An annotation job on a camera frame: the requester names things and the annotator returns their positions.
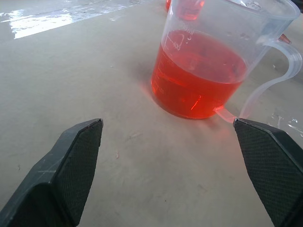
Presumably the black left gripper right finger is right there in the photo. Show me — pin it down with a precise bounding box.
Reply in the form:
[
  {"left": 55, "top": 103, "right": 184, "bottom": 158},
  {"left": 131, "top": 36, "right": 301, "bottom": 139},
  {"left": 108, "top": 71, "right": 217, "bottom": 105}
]
[{"left": 232, "top": 117, "right": 303, "bottom": 227}]

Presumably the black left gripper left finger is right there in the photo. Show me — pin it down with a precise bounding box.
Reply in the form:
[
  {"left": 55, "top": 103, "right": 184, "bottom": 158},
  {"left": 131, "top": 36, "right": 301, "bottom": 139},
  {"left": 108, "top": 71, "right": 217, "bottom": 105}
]
[{"left": 0, "top": 118, "right": 104, "bottom": 227}]

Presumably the clear plastic measuring jug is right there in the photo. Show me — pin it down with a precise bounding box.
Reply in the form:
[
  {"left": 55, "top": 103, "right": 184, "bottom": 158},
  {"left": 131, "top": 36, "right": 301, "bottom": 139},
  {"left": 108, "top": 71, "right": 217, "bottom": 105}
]
[{"left": 151, "top": 0, "right": 303, "bottom": 124}]

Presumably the small container of red liquid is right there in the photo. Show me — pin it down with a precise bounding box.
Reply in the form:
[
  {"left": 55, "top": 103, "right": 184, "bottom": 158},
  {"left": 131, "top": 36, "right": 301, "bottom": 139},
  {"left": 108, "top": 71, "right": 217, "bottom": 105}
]
[{"left": 165, "top": 0, "right": 205, "bottom": 21}]

